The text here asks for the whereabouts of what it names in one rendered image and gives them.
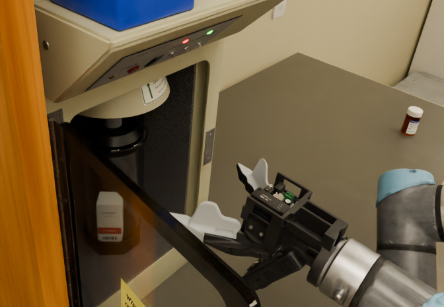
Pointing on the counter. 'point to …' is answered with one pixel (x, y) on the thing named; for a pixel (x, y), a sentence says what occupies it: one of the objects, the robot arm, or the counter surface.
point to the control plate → (125, 64)
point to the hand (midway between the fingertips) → (203, 190)
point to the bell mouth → (132, 102)
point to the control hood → (143, 31)
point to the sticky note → (127, 296)
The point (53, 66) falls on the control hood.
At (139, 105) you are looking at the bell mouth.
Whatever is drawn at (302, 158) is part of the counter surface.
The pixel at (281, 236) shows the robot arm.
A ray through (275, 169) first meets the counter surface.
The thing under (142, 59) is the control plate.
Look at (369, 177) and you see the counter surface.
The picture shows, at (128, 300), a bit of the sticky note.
